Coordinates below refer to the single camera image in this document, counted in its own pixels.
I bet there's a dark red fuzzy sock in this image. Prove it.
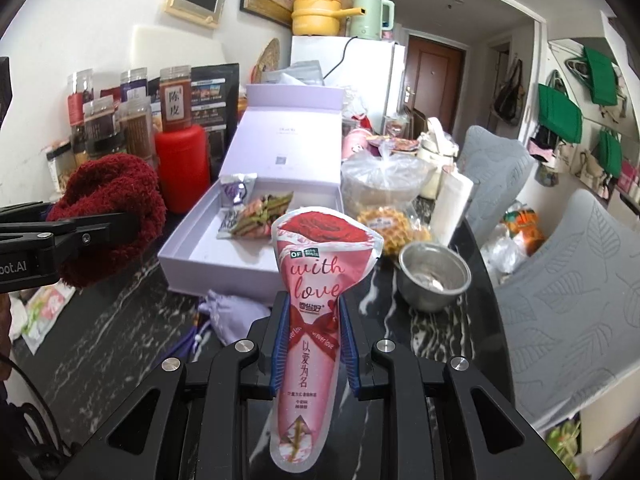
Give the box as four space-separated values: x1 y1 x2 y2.
47 153 166 288

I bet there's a pink rose with-love pouch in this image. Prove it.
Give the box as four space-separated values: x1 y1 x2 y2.
270 207 384 474

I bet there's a pastel sachet packet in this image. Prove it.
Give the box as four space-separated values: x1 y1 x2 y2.
22 281 76 354

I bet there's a purple tassel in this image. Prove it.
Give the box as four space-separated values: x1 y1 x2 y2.
163 324 212 362

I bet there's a steel bowl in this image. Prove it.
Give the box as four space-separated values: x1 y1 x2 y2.
398 242 472 313

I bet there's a green pink striped snack packet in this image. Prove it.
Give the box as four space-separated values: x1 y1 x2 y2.
229 192 294 238

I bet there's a packaged waffle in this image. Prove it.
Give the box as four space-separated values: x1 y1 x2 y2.
357 206 433 258

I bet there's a red cylindrical canister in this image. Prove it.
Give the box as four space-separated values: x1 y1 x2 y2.
155 125 210 214

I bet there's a dark label spice jar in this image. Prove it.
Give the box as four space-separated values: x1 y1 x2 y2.
118 96 155 166

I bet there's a purple white snack packet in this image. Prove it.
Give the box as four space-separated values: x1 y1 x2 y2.
217 172 258 240

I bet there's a clear bag with bowl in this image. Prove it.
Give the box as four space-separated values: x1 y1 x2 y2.
341 140 436 218

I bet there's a lavender gift box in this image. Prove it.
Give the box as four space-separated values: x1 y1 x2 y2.
158 84 345 304

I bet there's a brown jar chinese label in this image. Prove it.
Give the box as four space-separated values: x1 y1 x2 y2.
160 65 192 132

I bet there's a black stand-up pouch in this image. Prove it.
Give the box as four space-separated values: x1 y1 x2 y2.
191 63 240 181

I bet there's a cream water bottle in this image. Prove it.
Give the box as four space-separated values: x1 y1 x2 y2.
418 117 459 200

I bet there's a grey leaf cushion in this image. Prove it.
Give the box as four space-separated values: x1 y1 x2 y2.
496 190 639 431
458 126 535 247

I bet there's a woven straw fan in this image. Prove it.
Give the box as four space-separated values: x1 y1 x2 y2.
250 38 281 84

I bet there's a white refrigerator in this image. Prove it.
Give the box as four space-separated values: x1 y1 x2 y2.
291 36 406 131

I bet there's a brown entrance door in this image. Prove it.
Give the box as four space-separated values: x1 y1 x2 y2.
405 36 465 133

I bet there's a dark hanging handbag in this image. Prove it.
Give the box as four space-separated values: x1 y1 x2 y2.
491 58 526 126

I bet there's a green tote bag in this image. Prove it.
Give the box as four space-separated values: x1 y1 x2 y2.
565 47 617 106
598 128 623 178
536 70 582 148

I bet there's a mint green kettle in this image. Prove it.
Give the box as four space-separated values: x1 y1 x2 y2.
346 0 395 40

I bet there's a yellow pot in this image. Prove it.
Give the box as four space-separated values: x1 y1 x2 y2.
291 0 366 37

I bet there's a lavender drawstring pouch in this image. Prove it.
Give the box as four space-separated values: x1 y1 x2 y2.
198 290 271 346

